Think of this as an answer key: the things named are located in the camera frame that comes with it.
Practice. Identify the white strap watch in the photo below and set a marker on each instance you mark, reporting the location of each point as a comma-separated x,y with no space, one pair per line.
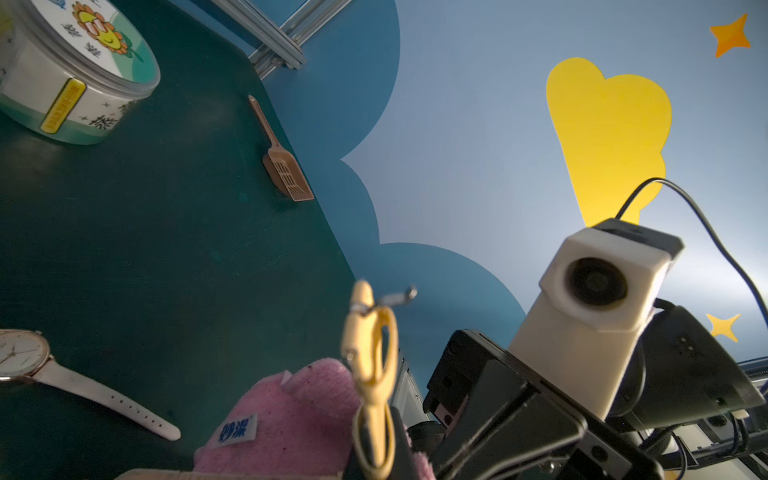
26,357

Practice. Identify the jar with sunflower lid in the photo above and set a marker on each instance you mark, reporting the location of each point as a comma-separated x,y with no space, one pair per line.
71,70

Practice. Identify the right aluminium frame post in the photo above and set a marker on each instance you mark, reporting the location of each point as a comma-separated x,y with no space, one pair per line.
302,25

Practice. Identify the brown litter scoop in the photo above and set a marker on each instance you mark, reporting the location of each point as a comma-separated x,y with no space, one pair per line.
281,166

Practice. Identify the back aluminium frame bar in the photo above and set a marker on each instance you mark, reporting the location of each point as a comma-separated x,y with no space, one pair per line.
265,30

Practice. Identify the pink cloth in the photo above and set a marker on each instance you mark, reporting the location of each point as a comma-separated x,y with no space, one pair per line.
289,425

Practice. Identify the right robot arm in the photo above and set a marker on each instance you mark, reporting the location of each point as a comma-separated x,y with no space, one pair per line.
680,375

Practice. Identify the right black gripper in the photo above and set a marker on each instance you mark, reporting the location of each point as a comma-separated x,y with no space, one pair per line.
504,421

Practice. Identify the gold strap watch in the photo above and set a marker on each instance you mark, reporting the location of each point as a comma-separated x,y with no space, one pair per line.
370,347

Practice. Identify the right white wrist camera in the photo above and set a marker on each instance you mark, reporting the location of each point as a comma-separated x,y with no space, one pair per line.
596,299

